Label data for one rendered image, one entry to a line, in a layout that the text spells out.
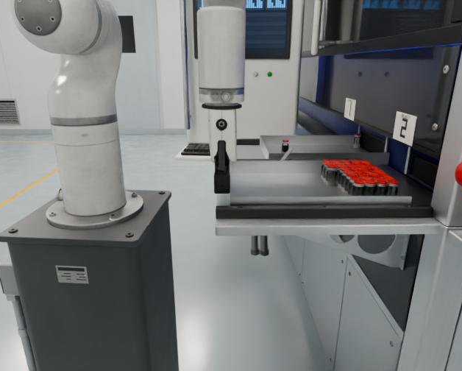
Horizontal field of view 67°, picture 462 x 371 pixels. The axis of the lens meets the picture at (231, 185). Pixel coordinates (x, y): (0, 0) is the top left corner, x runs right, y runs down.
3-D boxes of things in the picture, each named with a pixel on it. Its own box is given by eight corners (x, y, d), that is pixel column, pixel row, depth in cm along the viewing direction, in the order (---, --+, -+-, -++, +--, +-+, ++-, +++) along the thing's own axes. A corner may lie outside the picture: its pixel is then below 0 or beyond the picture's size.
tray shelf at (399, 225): (349, 146, 129) (350, 141, 128) (482, 233, 63) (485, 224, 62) (220, 147, 128) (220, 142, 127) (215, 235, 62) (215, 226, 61)
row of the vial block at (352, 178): (337, 177, 87) (339, 159, 85) (363, 205, 70) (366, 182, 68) (328, 177, 87) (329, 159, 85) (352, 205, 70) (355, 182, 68)
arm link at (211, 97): (246, 89, 60) (245, 107, 61) (243, 86, 68) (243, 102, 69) (196, 89, 60) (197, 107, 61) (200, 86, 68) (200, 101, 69)
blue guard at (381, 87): (279, 87, 246) (280, 59, 240) (442, 153, 62) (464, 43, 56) (279, 87, 246) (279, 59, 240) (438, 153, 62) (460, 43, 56)
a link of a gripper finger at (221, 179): (230, 165, 66) (229, 198, 68) (229, 160, 69) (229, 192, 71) (212, 165, 65) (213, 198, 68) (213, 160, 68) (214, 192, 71)
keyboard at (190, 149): (279, 149, 149) (280, 143, 148) (281, 157, 136) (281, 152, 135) (187, 147, 153) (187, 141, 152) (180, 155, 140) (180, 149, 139)
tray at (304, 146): (355, 144, 123) (356, 135, 122) (388, 164, 99) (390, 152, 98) (259, 145, 123) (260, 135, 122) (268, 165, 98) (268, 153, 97)
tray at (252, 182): (360, 173, 91) (361, 160, 90) (409, 213, 66) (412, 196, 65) (229, 174, 91) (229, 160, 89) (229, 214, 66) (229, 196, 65)
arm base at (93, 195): (25, 228, 65) (4, 129, 59) (76, 193, 83) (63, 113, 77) (124, 231, 64) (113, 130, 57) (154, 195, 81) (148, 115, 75)
